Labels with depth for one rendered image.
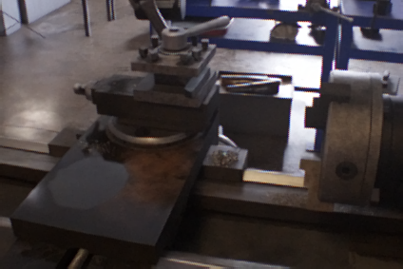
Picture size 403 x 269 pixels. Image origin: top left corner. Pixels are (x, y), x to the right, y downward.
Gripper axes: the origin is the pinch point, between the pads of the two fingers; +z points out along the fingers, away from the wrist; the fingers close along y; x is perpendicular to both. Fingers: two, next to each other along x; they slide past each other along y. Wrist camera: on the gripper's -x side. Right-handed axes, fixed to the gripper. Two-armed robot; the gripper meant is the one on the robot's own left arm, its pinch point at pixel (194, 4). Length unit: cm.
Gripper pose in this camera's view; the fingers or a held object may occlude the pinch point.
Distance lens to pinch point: 150.6
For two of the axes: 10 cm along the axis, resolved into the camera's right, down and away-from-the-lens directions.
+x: 0.8, 0.5, 10.0
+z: -0.4, 10.0, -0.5
